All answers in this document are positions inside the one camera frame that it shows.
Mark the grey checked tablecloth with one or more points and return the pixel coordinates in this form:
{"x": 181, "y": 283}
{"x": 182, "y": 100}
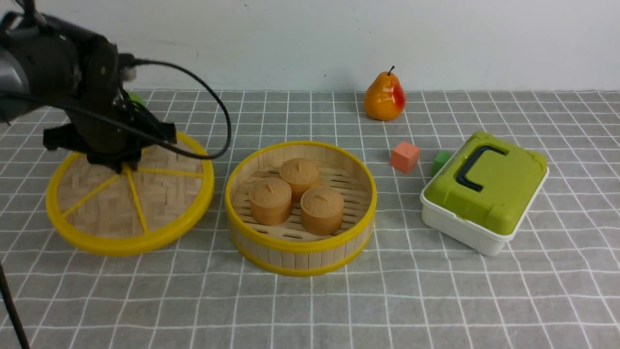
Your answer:
{"x": 554, "y": 286}

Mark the green lidded white box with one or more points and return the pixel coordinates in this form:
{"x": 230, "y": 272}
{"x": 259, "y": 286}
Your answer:
{"x": 482, "y": 194}

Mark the yellow bamboo steamer basket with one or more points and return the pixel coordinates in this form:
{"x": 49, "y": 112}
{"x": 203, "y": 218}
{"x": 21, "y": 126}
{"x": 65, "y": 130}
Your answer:
{"x": 287, "y": 248}

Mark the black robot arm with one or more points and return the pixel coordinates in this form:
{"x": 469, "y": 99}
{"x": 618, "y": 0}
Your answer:
{"x": 47, "y": 61}

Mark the black tripod leg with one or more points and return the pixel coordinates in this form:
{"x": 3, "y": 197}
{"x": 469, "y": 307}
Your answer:
{"x": 12, "y": 311}

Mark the green cube block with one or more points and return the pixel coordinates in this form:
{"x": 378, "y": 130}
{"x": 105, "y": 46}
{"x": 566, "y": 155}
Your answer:
{"x": 441, "y": 158}

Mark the yellow woven steamer lid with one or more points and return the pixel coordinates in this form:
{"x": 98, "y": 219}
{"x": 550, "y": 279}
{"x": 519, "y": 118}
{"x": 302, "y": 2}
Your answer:
{"x": 132, "y": 212}

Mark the back brown toy bun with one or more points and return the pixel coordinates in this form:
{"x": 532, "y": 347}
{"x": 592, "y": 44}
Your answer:
{"x": 301, "y": 175}

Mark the brown toy bun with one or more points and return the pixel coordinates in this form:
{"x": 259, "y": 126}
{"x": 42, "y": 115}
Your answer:
{"x": 270, "y": 201}
{"x": 322, "y": 210}
{"x": 301, "y": 175}

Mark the orange toy pear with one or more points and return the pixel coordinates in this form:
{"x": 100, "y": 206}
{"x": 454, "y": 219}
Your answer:
{"x": 385, "y": 98}

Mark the left brown toy bun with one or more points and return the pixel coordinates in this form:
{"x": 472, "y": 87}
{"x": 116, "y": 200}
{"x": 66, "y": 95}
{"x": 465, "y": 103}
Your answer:
{"x": 270, "y": 201}

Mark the orange cube block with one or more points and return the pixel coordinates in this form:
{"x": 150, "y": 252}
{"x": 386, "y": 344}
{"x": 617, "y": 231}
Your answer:
{"x": 404, "y": 157}

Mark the right brown toy bun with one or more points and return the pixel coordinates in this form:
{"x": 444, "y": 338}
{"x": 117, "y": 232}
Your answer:
{"x": 322, "y": 210}

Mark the green striped ball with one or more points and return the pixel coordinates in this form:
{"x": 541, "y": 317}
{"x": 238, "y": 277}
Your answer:
{"x": 136, "y": 99}

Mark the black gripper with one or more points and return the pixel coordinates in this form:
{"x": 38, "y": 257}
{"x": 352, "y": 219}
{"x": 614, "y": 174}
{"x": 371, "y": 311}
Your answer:
{"x": 97, "y": 92}

